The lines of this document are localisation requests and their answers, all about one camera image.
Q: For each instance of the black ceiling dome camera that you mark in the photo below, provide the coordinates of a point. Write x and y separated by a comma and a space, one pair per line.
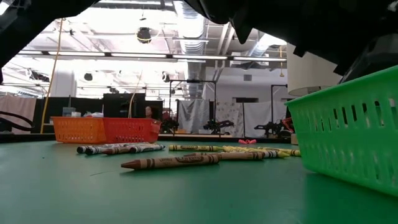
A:
144, 35

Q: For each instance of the background black robot arm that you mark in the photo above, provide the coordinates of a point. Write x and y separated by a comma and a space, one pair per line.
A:
217, 125
272, 127
169, 124

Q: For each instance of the black metal stand frame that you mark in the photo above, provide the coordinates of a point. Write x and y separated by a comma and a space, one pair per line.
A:
272, 102
192, 81

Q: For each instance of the green plastic basket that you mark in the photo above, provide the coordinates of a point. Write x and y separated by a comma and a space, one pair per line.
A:
348, 133

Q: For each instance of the red plastic basket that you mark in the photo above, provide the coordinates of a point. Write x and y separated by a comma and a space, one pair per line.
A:
130, 130

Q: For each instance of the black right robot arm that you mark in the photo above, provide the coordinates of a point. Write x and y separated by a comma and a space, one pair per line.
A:
326, 25

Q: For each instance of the black partition panel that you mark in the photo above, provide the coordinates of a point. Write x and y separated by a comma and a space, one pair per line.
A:
118, 105
62, 104

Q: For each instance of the green table mat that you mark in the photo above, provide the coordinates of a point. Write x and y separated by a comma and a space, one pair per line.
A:
93, 193

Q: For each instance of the pink cloth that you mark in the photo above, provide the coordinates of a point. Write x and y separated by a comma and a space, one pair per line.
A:
17, 105

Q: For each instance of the plain white cloth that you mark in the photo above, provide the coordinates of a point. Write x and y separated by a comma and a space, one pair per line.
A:
261, 113

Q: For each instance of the patterned white cloth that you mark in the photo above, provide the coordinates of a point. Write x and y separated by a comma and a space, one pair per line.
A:
230, 118

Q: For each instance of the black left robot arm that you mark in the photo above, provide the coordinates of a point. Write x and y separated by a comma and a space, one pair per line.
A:
31, 18

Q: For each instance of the orange plastic basket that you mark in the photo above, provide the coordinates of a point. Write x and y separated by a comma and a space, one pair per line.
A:
77, 130

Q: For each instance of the black aluminium table frame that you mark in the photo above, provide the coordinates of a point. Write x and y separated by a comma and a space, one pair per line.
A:
25, 137

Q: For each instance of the person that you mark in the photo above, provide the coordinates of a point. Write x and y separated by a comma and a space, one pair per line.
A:
149, 112

